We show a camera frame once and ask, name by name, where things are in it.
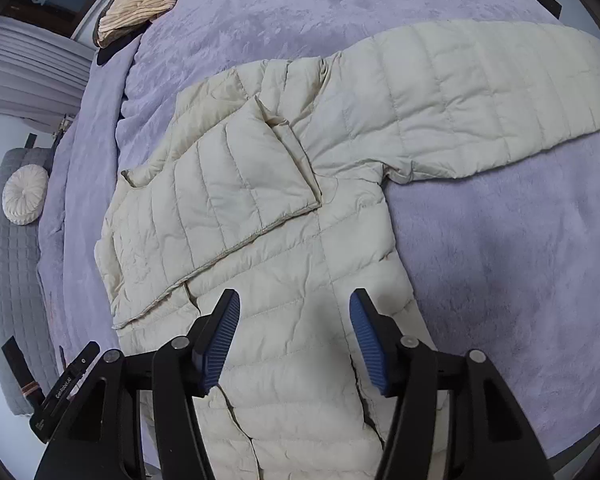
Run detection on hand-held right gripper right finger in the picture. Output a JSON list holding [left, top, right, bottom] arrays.
[[349, 288, 564, 480]]

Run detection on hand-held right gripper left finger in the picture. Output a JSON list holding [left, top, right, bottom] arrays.
[[32, 288, 242, 480]]

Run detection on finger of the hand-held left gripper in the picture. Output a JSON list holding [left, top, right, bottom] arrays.
[[59, 341, 102, 380]]

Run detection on cream puffer jacket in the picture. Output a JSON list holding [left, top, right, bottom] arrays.
[[94, 17, 600, 480]]

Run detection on grey quilted headboard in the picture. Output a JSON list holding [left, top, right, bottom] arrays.
[[0, 147, 63, 417]]

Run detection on lavender plush blanket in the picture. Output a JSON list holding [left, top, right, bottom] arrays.
[[35, 0, 600, 480]]

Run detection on round cream cushion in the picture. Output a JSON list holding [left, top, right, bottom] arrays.
[[1, 164, 49, 225]]

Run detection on white pleated curtain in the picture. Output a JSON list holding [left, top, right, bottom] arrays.
[[0, 15, 93, 123]]

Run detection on beige striped pillow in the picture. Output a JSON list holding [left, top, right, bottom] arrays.
[[96, 0, 203, 49]]

